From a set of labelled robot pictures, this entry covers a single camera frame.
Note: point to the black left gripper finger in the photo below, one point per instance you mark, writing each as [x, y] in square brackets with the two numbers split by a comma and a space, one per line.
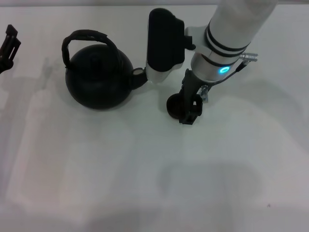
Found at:
[14, 49]
[10, 32]

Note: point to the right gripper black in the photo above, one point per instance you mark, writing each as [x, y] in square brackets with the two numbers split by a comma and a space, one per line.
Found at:
[190, 83]

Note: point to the small dark teacup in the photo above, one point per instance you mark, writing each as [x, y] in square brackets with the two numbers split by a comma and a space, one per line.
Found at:
[173, 106]

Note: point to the small silver metal clamp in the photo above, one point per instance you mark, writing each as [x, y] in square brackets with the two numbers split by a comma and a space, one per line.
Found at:
[204, 93]

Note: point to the silver connector plug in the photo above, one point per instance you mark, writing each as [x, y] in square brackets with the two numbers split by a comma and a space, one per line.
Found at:
[249, 57]

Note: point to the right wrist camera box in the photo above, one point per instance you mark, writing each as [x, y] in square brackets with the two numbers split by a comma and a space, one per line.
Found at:
[165, 41]

